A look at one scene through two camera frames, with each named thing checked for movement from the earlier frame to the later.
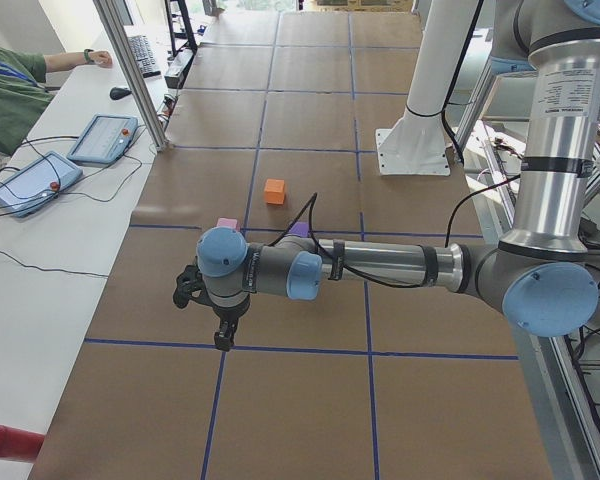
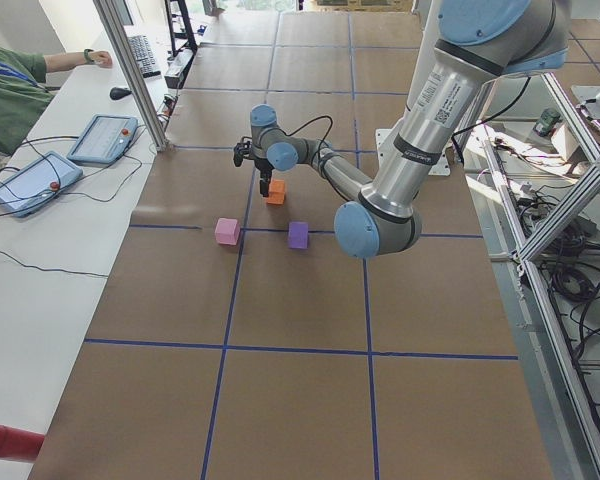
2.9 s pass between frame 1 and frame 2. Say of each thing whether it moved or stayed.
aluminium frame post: stayed
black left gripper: moved
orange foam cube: stayed
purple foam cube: stayed
